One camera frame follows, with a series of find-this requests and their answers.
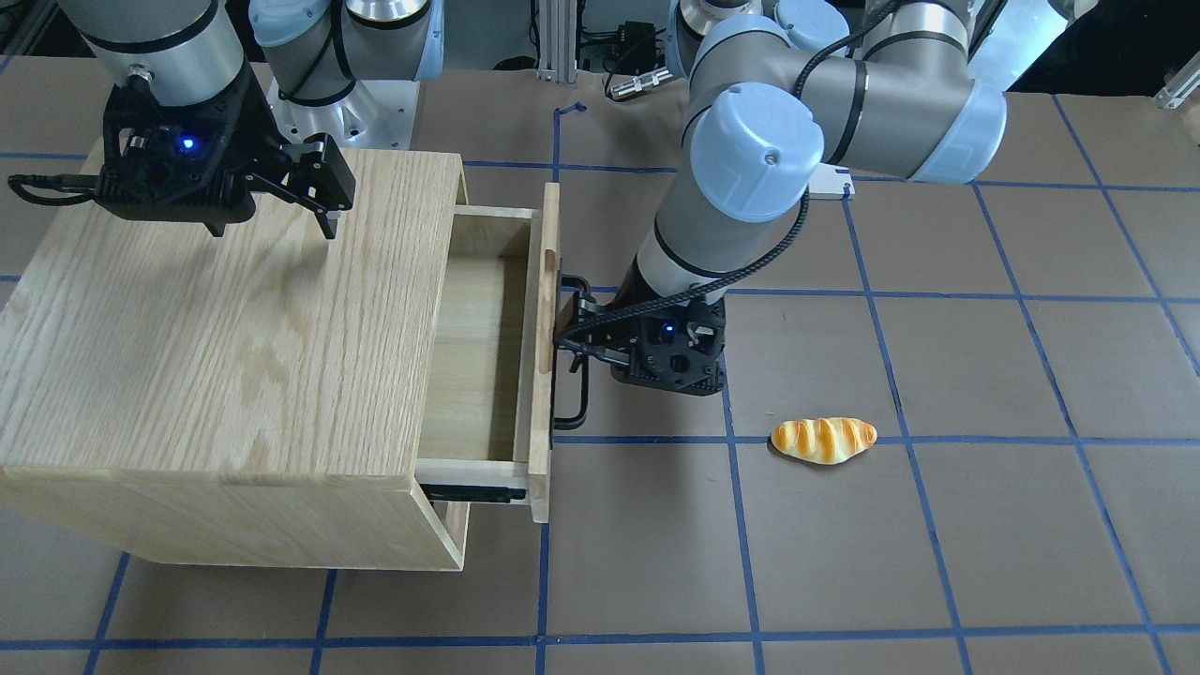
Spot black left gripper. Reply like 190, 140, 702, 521
554, 291, 726, 398

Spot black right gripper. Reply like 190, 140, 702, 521
94, 67, 356, 240

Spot wooden drawer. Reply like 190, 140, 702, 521
415, 183, 562, 524

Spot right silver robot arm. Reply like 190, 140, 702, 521
48, 1, 445, 239

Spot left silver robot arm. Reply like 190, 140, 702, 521
554, 1, 1007, 395

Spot light wooden drawer cabinet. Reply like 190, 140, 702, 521
1, 150, 466, 571

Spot yellow toy bread roll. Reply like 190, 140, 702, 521
769, 417, 878, 466

